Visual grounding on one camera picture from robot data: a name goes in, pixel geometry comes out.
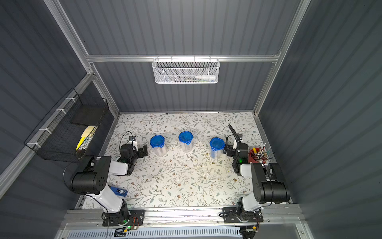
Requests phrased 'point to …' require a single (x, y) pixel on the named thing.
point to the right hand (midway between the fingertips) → (235, 143)
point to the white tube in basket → (206, 77)
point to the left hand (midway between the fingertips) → (140, 145)
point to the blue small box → (119, 191)
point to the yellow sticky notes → (86, 132)
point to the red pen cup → (257, 155)
